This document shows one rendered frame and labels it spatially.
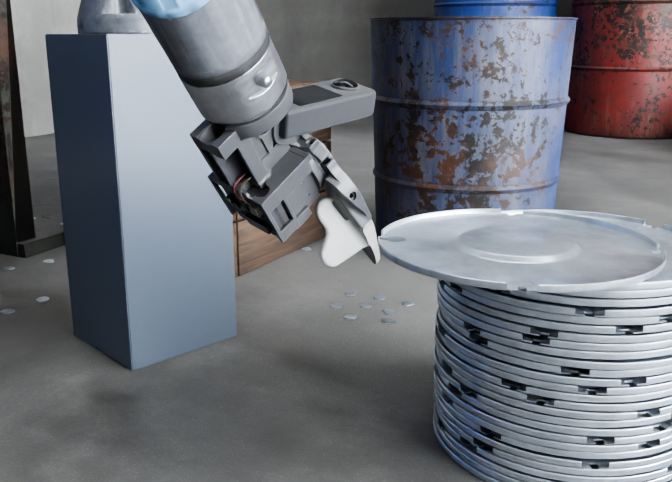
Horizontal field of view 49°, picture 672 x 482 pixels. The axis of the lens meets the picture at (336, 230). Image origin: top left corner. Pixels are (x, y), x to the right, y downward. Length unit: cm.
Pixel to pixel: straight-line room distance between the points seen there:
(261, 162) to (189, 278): 50
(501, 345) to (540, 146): 80
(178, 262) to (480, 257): 48
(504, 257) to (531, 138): 75
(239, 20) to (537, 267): 37
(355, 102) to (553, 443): 38
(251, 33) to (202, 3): 5
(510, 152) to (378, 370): 58
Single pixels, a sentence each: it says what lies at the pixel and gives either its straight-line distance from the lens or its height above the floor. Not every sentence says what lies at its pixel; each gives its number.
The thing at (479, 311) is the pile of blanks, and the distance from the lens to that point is 78.
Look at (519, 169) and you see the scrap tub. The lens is 148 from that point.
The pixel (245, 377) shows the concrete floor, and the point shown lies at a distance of 104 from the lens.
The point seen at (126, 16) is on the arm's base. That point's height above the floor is 47.
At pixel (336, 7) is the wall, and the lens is 459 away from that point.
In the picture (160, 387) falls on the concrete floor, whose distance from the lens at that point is 103.
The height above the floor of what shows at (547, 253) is 24.
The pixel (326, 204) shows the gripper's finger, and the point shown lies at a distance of 66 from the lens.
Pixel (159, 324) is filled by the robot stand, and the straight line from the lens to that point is 108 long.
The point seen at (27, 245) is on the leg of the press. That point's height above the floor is 3.
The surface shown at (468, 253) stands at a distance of 76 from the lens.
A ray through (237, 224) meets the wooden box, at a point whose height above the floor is 10.
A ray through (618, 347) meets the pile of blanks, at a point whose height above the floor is 17.
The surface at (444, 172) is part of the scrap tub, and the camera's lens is 145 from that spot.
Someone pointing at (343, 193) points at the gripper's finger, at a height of 32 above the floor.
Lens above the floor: 45
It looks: 15 degrees down
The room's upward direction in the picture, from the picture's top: straight up
